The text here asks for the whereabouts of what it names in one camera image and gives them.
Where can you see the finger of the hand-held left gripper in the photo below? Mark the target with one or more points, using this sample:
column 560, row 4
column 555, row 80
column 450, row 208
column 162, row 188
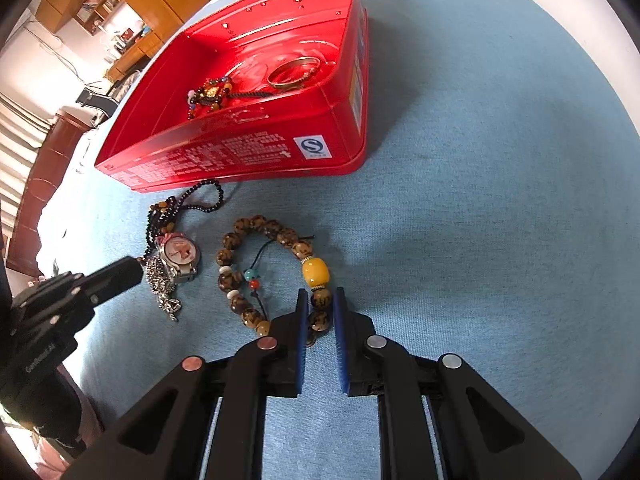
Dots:
column 117, row 275

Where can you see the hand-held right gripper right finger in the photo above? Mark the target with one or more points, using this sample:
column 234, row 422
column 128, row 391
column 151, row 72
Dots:
column 341, row 340

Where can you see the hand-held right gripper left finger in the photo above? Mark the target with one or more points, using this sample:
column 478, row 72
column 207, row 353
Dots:
column 301, row 340

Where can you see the silver metal wristwatch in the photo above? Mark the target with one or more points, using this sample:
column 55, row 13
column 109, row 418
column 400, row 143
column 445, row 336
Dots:
column 177, row 252

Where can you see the red tin box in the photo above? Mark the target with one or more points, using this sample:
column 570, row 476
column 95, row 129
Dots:
column 225, row 155

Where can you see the large silver bangle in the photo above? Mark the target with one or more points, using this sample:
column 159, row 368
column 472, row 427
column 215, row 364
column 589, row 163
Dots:
column 272, row 82

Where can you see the white bedding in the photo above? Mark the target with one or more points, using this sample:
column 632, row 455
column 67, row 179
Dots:
column 65, row 230

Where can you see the dark wooden headboard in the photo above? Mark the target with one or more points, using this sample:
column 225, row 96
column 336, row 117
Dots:
column 45, row 185

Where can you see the striped curtain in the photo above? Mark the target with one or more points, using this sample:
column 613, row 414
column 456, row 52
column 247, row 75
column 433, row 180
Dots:
column 17, row 160

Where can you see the black chair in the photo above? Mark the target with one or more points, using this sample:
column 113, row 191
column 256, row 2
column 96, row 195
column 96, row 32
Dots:
column 100, row 102

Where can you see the wooden desk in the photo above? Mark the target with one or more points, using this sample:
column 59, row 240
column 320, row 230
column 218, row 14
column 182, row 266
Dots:
column 135, row 57

